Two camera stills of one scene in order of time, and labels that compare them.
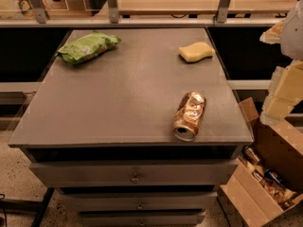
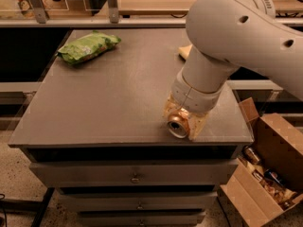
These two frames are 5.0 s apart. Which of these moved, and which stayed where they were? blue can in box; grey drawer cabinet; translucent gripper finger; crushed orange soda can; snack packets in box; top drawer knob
Moved: crushed orange soda can; translucent gripper finger
Stayed: top drawer knob; blue can in box; snack packets in box; grey drawer cabinet
